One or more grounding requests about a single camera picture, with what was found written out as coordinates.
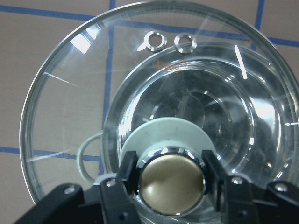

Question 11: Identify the pale green electric pot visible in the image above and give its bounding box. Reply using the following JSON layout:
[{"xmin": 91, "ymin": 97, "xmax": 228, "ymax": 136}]
[{"xmin": 77, "ymin": 41, "xmax": 299, "ymax": 224}]

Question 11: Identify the glass pot lid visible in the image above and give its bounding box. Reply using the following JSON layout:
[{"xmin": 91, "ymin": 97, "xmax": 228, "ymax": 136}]
[{"xmin": 20, "ymin": 0, "xmax": 298, "ymax": 202}]

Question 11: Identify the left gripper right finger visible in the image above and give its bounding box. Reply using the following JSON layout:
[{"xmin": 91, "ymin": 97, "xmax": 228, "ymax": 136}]
[{"xmin": 201, "ymin": 150, "xmax": 299, "ymax": 224}]

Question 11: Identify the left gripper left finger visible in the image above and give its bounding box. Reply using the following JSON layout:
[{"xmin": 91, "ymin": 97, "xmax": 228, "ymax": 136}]
[{"xmin": 16, "ymin": 151, "xmax": 138, "ymax": 224}]

